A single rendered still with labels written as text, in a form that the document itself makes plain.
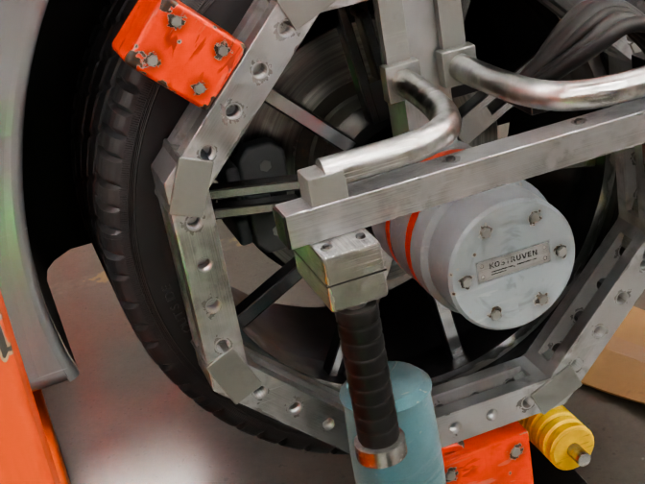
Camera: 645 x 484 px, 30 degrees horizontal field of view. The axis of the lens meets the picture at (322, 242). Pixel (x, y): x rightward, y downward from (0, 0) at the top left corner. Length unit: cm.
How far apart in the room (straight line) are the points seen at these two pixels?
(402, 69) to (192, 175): 22
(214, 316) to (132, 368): 167
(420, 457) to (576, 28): 42
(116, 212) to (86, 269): 221
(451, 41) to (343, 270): 31
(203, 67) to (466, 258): 29
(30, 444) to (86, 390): 210
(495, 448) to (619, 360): 121
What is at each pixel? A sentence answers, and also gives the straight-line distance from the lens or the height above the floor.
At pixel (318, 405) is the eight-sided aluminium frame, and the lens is 125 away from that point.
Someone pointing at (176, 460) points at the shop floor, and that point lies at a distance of 247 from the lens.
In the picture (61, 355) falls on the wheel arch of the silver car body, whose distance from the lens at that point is 126.
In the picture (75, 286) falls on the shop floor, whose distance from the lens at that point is 332.
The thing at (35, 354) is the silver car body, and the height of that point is 79.
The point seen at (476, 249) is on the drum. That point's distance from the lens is 107.
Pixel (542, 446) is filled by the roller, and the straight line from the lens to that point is 144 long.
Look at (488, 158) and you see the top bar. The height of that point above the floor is 98.
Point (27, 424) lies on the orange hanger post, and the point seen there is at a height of 101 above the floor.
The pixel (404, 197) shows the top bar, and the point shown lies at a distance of 97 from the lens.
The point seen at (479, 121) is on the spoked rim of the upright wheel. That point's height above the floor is 89.
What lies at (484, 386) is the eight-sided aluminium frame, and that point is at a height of 61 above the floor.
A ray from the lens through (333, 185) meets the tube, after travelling 95.
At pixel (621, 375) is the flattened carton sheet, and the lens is 250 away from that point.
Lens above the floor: 135
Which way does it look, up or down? 25 degrees down
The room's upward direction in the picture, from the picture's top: 10 degrees counter-clockwise
